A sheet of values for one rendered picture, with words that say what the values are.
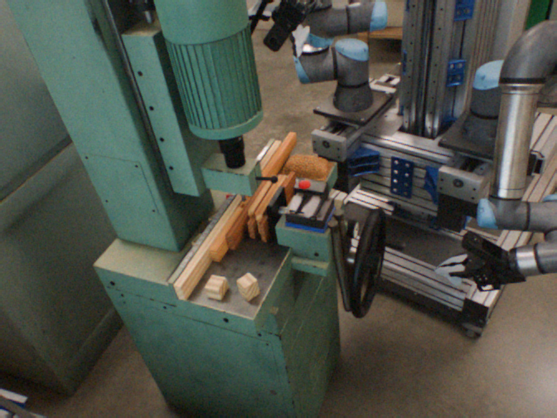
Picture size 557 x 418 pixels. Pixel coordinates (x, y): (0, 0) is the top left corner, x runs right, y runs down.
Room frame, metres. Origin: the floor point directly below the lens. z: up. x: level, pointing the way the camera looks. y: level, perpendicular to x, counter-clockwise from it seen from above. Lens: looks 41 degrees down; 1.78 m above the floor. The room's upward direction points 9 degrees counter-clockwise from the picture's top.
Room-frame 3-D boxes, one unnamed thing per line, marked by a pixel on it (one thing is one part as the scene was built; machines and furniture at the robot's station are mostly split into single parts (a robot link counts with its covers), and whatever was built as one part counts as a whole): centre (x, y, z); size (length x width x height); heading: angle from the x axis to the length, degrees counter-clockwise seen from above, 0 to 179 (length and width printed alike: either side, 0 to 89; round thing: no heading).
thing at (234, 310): (0.96, 0.00, 0.87); 0.61 x 0.30 x 0.06; 151
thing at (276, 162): (1.10, 0.04, 0.92); 0.54 x 0.02 x 0.04; 151
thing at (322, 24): (1.35, -0.21, 1.25); 0.11 x 0.08 x 0.11; 86
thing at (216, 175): (1.03, 0.10, 1.03); 0.14 x 0.07 x 0.09; 61
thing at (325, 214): (0.92, -0.08, 0.99); 0.13 x 0.11 x 0.06; 151
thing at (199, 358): (1.08, 0.19, 0.36); 0.58 x 0.45 x 0.71; 61
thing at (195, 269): (1.02, 0.11, 0.93); 0.60 x 0.02 x 0.05; 151
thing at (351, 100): (1.67, -0.35, 0.87); 0.15 x 0.15 x 0.10
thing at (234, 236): (1.00, 0.07, 0.92); 0.25 x 0.02 x 0.05; 151
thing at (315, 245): (0.92, -0.08, 0.92); 0.15 x 0.13 x 0.09; 151
